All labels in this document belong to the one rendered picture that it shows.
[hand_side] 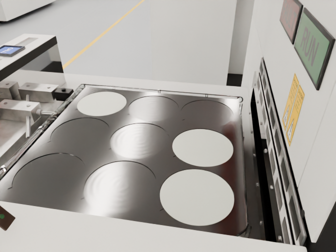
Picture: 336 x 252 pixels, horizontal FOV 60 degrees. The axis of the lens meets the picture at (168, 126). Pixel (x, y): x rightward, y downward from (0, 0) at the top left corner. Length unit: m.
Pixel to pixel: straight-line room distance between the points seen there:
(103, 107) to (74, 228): 0.34
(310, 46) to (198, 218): 0.23
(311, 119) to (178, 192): 0.20
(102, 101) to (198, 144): 0.24
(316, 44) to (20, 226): 0.33
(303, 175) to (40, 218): 0.26
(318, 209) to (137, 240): 0.16
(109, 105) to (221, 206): 0.32
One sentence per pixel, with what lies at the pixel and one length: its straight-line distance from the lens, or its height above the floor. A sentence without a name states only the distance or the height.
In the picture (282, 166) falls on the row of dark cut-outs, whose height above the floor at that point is 0.96.
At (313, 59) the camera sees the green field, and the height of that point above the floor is 1.09.
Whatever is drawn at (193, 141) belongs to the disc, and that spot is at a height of 0.90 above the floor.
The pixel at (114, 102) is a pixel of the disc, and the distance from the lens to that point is 0.62.
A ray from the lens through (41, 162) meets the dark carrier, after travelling 0.50.
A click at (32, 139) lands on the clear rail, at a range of 0.55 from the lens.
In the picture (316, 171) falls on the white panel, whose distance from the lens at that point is 0.29.
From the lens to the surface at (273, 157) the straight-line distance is 0.42.
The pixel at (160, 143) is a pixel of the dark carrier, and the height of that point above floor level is 0.90.
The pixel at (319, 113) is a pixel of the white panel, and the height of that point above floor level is 1.06.
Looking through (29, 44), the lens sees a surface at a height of 0.96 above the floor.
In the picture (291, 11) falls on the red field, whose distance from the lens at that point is 0.45.
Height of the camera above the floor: 1.20
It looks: 34 degrees down
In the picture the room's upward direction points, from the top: straight up
